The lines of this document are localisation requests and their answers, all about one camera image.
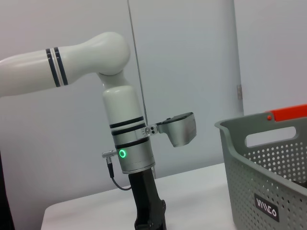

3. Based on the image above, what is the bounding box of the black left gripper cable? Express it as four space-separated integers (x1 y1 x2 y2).
107 157 133 192

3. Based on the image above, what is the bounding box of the orange bin handle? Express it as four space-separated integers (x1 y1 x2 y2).
264 103 307 122

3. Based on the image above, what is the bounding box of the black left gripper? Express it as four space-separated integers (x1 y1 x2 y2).
128 167 168 230

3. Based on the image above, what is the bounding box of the black background panel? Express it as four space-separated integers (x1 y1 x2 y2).
0 149 15 230

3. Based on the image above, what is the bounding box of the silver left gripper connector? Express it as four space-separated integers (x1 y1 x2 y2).
101 149 120 159

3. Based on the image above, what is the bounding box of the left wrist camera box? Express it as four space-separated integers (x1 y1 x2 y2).
143 111 198 149

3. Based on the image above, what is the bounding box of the grey perforated storage bin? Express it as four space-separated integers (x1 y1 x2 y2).
214 112 307 230

